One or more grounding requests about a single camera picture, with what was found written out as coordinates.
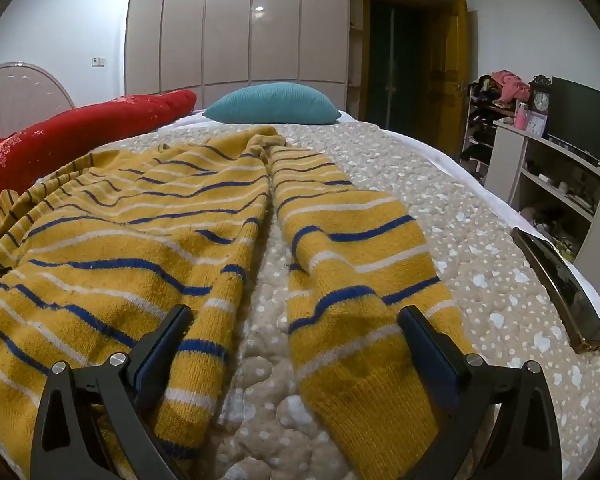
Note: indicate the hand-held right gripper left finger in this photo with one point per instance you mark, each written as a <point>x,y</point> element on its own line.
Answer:
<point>152,360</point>

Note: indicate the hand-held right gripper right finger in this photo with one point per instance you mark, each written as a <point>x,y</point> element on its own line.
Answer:
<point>432,360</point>

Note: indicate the yellow striped knit sweater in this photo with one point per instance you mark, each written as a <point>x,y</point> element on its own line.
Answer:
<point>130,240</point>

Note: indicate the black smartphone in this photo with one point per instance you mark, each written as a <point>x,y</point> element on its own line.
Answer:
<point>562,290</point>

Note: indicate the beige dotted bed cover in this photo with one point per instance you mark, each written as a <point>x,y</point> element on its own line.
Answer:
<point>445,195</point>

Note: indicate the red patterned quilt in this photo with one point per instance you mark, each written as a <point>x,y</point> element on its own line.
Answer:
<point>80,130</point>

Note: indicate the white arched headboard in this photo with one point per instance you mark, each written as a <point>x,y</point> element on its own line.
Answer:
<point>20,95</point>

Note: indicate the white shelf unit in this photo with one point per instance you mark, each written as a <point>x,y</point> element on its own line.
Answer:
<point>555,160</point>

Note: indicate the shoe rack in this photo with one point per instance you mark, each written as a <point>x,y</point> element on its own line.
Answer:
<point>477,125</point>

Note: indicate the pink bottle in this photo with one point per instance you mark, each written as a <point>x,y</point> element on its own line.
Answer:
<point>521,116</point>

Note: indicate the yellow wooden door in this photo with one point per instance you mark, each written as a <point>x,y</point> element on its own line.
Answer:
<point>447,80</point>

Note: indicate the teal pillow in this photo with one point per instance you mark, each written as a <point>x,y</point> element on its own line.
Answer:
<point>275,104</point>

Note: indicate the dark ornate table clock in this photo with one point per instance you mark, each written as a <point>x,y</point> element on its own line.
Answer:
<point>541,95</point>

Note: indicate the pink crumpled cloth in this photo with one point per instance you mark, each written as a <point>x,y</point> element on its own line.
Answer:
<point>510,84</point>

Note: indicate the dark flat screen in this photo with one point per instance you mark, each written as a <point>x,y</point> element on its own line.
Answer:
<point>585,110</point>

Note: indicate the beige panelled wardrobe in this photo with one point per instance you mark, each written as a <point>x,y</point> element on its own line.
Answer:
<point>230,25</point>

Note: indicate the white wall switch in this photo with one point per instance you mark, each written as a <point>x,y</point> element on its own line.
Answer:
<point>98,61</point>

